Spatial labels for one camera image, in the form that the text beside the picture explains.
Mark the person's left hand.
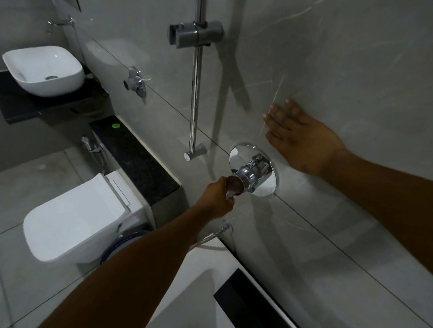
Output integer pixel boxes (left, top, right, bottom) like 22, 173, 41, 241
193, 174, 237, 222

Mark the person's right hand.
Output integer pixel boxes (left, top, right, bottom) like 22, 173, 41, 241
259, 96, 353, 179

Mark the chrome mixer valve handle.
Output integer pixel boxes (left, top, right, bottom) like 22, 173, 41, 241
226, 152, 272, 203

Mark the person's right forearm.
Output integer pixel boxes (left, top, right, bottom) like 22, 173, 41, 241
315, 147, 433, 284

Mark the person's left forearm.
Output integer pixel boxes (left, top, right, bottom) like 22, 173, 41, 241
36, 193, 215, 328

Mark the black granite ledge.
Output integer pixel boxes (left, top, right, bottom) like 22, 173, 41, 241
84, 113, 186, 209

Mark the grey shower head holder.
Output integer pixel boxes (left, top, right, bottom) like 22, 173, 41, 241
168, 18, 225, 52

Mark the chrome health faucet sprayer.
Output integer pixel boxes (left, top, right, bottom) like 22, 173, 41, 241
79, 136, 109, 175

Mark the white toilet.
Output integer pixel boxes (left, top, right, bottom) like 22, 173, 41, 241
21, 163, 159, 269

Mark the white wash basin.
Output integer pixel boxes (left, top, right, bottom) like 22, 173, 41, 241
0, 43, 87, 100

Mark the black basin counter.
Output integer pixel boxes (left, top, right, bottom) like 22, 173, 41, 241
0, 59, 111, 131

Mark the chrome flexible hose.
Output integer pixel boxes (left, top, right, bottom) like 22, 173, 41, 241
189, 217, 235, 252

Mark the chrome shower slide rail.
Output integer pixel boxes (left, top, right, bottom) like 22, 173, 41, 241
183, 0, 217, 164

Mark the chrome wall stop valve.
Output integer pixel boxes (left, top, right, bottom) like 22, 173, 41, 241
122, 66, 153, 101

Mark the chrome basin wall tap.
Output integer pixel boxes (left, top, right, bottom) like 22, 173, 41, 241
46, 15, 77, 37

